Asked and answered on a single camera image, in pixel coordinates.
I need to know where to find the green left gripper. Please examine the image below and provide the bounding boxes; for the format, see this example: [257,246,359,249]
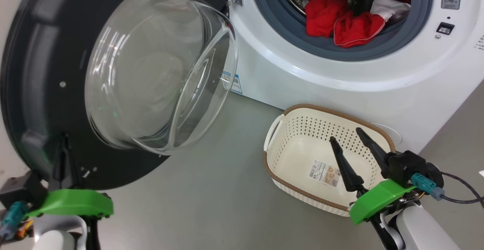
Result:
[26,134,114,219]

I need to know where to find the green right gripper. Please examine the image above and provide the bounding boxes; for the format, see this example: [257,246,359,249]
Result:
[329,127,416,226]

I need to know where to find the black washer door with glass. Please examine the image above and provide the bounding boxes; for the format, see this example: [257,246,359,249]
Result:
[0,0,239,190]

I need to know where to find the red and white clothes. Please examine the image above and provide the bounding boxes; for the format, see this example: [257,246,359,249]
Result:
[304,0,412,48]

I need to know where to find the printed label sticker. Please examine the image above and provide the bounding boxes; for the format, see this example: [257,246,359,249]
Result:
[308,160,342,187]

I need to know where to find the cream laundry basket brown rim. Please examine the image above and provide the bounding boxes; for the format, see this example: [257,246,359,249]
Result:
[263,104,396,217]

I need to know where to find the white front-load washing machine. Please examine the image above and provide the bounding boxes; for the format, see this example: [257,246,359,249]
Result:
[217,0,484,154]

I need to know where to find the black door latch socket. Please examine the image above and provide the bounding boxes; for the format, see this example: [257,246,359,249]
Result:
[436,22,455,36]

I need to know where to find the round white filter cover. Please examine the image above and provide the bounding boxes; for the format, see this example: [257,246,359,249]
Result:
[372,123,402,144]

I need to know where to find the blue energy label sticker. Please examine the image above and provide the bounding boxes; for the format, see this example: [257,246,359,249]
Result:
[222,71,243,94]

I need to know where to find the black cable teal plug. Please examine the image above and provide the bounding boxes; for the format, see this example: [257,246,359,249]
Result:
[411,172,484,207]
[0,201,30,240]

